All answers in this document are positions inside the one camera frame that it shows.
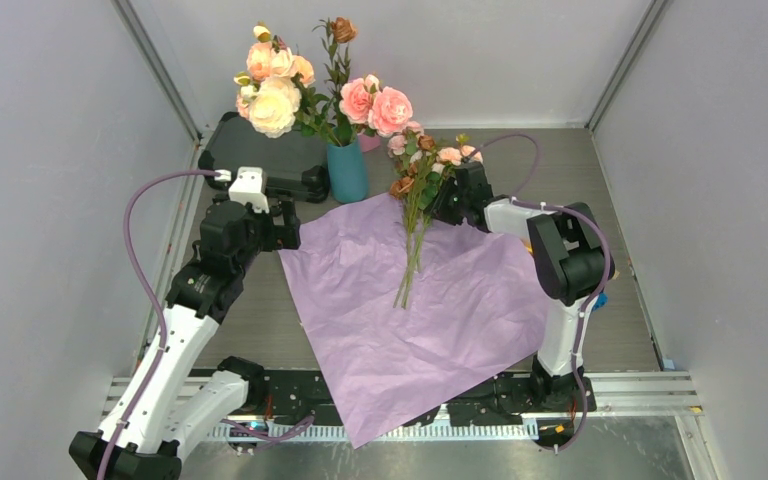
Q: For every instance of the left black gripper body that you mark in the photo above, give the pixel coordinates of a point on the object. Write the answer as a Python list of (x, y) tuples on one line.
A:
[(261, 228)]

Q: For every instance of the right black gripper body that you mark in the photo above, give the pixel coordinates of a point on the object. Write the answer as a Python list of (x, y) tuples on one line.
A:
[(450, 203)]

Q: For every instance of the pink flower bouquet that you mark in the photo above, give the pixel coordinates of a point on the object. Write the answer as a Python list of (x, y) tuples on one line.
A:
[(423, 164)]

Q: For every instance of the purple and pink wrapping paper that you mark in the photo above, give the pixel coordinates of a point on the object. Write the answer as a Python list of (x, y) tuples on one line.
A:
[(475, 308)]

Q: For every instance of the large pink rose stem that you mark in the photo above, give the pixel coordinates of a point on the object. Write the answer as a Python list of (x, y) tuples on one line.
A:
[(366, 103)]

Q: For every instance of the cream white rose stem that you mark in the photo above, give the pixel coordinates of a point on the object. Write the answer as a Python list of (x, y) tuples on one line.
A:
[(270, 107)]

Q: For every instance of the small peach rose stem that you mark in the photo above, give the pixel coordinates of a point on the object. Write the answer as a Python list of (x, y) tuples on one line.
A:
[(282, 63)]

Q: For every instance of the brown rose flower stem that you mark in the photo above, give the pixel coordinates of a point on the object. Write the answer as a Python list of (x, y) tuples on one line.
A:
[(338, 34)]

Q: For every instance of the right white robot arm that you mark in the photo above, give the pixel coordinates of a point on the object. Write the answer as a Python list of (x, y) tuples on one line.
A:
[(572, 263)]

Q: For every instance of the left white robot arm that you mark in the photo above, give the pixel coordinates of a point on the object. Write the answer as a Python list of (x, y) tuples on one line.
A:
[(149, 434)]

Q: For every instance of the teal vase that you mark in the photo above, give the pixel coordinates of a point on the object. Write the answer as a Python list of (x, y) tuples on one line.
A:
[(347, 173)]

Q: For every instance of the black carrying case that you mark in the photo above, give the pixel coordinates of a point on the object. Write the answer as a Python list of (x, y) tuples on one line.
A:
[(295, 165)]

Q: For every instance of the pink metronome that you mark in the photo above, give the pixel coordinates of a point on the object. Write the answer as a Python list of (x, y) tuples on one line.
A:
[(368, 142)]

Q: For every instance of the peach artificial roses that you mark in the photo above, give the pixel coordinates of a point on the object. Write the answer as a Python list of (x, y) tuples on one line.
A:
[(311, 116)]

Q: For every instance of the blue flat brick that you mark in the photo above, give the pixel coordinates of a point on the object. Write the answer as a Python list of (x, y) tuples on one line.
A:
[(600, 301)]

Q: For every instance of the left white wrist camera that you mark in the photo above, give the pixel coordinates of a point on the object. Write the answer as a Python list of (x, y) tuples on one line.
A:
[(247, 187)]

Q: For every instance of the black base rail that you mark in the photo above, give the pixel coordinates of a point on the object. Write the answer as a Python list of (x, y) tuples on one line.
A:
[(287, 396)]

